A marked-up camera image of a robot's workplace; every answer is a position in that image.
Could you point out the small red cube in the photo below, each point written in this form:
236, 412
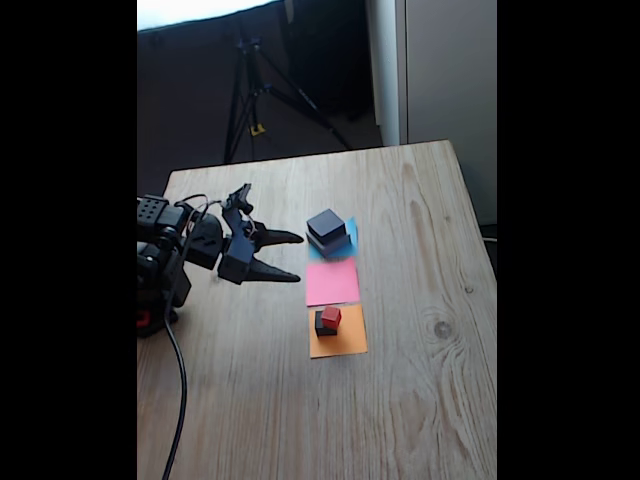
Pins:
331, 316

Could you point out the bright white light panel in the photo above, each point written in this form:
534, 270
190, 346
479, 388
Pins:
200, 10

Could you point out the white grey cabinet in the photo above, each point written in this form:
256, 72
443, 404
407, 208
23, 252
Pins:
450, 75

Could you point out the medium black square block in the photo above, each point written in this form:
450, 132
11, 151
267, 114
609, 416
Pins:
326, 222

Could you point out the large grey square block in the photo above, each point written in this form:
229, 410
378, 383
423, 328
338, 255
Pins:
337, 246

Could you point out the pink paper sheet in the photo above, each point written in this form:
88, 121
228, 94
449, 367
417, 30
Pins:
332, 282

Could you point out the red black table clamp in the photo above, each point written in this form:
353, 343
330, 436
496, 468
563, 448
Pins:
142, 318

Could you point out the black tripod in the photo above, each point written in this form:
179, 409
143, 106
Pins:
248, 90

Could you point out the blue paper sheet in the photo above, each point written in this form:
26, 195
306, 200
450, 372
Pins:
354, 227

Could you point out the small dark grey cube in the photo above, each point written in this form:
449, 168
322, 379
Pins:
322, 329

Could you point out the orange paper sheet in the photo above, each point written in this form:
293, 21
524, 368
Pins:
355, 335

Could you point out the yellow tag on tripod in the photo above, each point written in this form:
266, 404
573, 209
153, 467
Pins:
257, 130

